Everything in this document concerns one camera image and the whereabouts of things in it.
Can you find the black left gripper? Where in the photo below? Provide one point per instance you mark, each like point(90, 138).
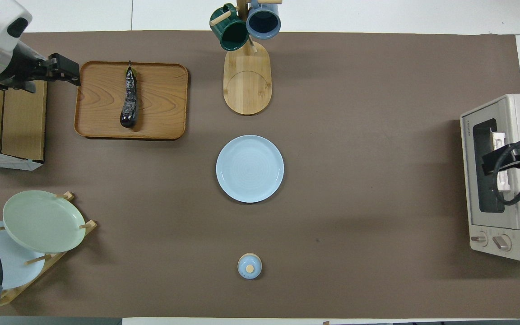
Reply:
point(30, 72)

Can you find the dark purple eggplant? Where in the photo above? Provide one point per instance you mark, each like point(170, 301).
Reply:
point(130, 104)

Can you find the light blue ceramic plate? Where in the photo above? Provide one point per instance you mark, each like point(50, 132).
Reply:
point(250, 169)
point(16, 266)

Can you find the silver oven knob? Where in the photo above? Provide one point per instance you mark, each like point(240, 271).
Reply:
point(479, 239)
point(501, 243)

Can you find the rectangular wooden tray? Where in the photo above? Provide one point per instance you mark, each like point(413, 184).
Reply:
point(165, 104)

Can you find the brown table mat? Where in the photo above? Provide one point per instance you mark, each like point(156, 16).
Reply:
point(355, 180)

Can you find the pale green ceramic plate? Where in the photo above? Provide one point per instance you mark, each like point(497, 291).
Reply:
point(43, 221)

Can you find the wooden plate rack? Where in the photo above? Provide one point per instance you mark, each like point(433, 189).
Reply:
point(89, 224)

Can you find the dark green mug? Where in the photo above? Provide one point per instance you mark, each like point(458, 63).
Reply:
point(230, 34)

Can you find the wooden mug tree stand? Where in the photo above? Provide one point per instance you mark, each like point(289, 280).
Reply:
point(247, 85)

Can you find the blue mug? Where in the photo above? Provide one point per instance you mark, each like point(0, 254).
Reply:
point(263, 22)

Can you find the small blue lidded jar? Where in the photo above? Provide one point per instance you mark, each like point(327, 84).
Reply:
point(249, 266)

